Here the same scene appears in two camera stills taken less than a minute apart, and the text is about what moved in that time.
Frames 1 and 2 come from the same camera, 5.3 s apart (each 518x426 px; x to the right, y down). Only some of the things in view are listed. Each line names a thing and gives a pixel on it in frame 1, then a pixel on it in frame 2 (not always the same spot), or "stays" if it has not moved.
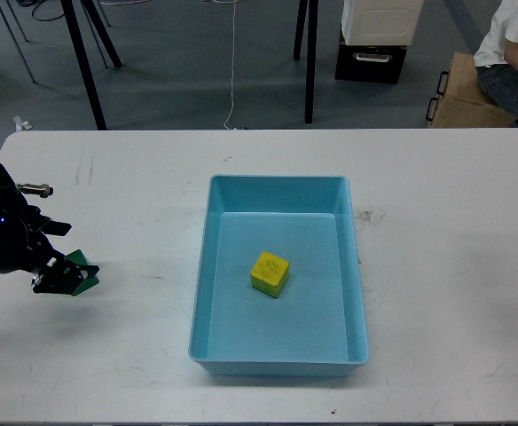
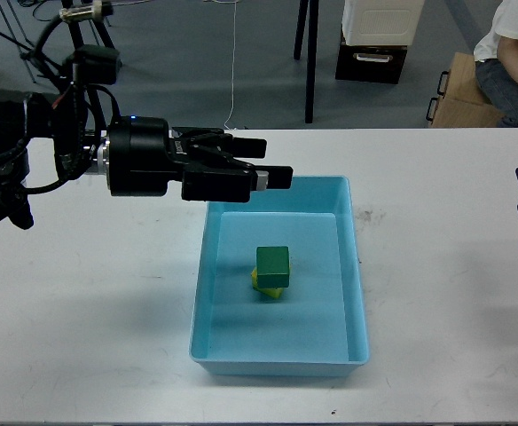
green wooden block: x=78 y=257 to x=272 y=266
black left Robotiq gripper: x=8 y=240 to x=145 y=154
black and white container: x=380 y=22 stays
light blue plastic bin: x=317 y=325 stays
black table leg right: x=311 y=50 stays
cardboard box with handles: x=462 y=102 stays
